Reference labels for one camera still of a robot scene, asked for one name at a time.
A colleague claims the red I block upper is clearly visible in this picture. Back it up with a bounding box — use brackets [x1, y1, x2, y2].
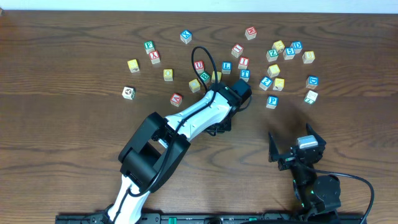
[231, 44, 244, 58]

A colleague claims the blue d block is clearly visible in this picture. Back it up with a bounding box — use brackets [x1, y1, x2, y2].
[290, 41, 303, 54]
[306, 75, 319, 90]

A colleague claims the blue L wooden block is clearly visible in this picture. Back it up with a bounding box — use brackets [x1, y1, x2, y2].
[221, 62, 232, 74]

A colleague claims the green F wooden block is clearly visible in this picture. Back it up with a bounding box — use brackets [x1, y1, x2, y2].
[144, 40, 155, 54]

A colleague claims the yellow block mid right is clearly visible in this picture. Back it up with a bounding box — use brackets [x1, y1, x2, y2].
[267, 64, 280, 78]

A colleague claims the red i block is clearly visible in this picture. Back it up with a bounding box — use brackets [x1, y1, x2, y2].
[238, 57, 249, 70]
[231, 44, 244, 58]

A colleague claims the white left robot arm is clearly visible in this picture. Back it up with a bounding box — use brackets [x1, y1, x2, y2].
[103, 79, 252, 223]

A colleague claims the blue 2 wooden block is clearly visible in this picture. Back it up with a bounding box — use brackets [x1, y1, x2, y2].
[259, 76, 273, 91]

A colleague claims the blue T wooden block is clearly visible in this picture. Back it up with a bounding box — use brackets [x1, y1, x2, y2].
[239, 70, 251, 82]

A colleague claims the yellow hammer wooden block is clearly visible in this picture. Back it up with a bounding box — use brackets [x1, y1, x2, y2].
[273, 78, 285, 91]

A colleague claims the blue X wooden block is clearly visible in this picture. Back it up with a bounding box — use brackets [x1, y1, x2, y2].
[180, 30, 192, 44]

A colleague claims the blue D block right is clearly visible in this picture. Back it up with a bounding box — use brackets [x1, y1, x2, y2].
[306, 75, 319, 90]

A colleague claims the yellow 8 wooden block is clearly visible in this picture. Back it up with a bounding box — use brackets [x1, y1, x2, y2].
[302, 51, 315, 64]

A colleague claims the red A wooden block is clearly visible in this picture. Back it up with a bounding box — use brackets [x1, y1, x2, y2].
[170, 93, 183, 107]

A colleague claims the soccer ball O wooden block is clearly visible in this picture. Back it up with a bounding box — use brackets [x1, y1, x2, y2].
[122, 86, 136, 100]

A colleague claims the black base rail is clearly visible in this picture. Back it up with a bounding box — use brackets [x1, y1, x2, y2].
[55, 212, 362, 224]

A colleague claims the red I block lower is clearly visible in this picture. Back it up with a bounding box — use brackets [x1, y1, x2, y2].
[238, 57, 249, 70]

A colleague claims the red block far back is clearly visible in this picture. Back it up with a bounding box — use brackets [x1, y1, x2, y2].
[245, 27, 257, 40]

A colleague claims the yellow O wooden block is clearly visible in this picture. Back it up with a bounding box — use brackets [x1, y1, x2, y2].
[163, 68, 174, 82]

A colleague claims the yellow block behind Z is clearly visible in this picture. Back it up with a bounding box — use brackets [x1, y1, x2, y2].
[272, 40, 285, 54]

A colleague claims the red X wooden block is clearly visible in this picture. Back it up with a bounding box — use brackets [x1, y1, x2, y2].
[149, 50, 160, 64]

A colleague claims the blue 5 wooden block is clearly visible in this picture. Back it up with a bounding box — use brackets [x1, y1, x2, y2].
[283, 47, 295, 60]

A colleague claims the green B wooden block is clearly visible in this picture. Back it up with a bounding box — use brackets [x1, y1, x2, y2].
[200, 72, 211, 85]

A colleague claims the blue P wooden block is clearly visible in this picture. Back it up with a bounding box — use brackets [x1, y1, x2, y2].
[266, 96, 279, 109]

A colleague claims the green Z wooden block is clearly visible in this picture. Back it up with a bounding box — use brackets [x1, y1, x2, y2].
[266, 49, 279, 62]

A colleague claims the red U block centre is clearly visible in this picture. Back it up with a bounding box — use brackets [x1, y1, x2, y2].
[193, 60, 205, 74]

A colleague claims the yellow G wooden block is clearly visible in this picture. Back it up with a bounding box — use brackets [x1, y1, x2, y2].
[127, 59, 139, 73]

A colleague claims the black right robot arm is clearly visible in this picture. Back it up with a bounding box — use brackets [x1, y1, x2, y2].
[269, 124, 341, 218]

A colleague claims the yellow acorn wooden block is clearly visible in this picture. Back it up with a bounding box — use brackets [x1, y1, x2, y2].
[188, 79, 201, 93]

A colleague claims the blue D block upper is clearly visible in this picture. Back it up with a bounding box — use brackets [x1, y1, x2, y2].
[290, 41, 303, 54]

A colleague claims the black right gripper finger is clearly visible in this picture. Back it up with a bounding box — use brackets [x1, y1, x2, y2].
[268, 133, 279, 162]
[306, 123, 326, 146]

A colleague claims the yellow block beside B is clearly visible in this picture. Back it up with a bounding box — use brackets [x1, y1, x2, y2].
[211, 72, 222, 83]

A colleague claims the green white Z block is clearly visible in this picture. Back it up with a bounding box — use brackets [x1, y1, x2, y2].
[304, 90, 318, 105]

